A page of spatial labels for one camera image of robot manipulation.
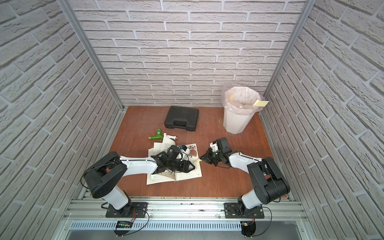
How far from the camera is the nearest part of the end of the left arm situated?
713 mm

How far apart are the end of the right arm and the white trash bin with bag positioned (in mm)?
199

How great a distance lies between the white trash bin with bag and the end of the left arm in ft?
1.25

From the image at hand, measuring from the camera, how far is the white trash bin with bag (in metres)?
0.84

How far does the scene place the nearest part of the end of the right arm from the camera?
27.9 inches
